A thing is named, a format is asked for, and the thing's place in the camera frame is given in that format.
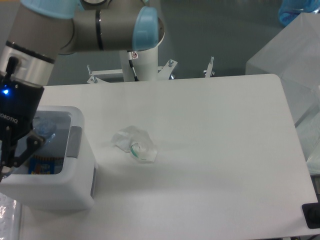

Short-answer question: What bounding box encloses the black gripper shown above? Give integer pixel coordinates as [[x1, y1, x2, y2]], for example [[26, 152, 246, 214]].
[[0, 73, 46, 181]]

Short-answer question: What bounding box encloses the crushed clear plastic bottle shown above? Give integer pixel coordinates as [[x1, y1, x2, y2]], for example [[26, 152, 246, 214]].
[[32, 116, 57, 144]]

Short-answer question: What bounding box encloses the clear plastic wrapper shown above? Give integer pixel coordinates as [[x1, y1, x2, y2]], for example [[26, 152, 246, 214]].
[[111, 125, 158, 163]]

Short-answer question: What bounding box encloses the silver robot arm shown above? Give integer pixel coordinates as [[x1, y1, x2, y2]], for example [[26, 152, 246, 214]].
[[0, 0, 165, 169]]

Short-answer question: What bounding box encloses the white trash can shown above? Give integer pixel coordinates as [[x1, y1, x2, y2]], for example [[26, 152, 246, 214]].
[[0, 106, 98, 210]]

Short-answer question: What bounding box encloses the blue snack packet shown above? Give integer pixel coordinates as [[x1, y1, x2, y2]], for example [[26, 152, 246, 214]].
[[28, 155, 64, 175]]

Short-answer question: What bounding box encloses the clear plastic sheet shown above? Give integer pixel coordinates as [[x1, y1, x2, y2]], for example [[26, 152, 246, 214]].
[[0, 193, 22, 240]]

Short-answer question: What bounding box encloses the metal table clamp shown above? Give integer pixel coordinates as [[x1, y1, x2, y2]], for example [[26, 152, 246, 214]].
[[203, 56, 215, 78]]

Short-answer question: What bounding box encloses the translucent plastic storage box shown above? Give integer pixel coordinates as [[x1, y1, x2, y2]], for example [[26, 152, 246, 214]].
[[245, 13, 320, 177]]

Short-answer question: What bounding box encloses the black device at corner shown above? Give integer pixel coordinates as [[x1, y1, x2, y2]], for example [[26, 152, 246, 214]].
[[302, 202, 320, 229]]

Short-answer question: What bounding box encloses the blue plastic bag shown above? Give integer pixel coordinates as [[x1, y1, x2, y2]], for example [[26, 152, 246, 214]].
[[278, 0, 320, 27]]

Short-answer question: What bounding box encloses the white mounting bracket frame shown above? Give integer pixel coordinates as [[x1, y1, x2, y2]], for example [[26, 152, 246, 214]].
[[87, 59, 178, 84]]

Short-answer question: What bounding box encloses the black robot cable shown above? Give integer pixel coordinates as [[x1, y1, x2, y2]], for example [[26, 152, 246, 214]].
[[127, 51, 140, 82]]

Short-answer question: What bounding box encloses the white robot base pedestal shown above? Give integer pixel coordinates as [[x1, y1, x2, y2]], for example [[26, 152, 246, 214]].
[[119, 47, 158, 82]]

